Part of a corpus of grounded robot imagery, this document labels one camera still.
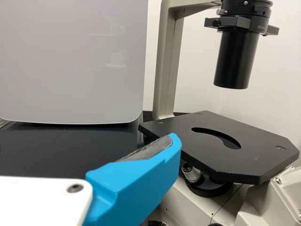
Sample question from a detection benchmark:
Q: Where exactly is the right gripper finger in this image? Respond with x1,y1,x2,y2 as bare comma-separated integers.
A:
76,132,182,226

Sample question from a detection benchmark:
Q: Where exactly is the black platform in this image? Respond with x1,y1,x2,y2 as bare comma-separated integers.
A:
0,110,155,178

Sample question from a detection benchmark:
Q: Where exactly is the cream microscope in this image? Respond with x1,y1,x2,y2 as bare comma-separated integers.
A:
138,0,301,226

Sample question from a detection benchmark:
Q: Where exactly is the white box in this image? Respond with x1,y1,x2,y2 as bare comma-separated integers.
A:
0,0,149,125

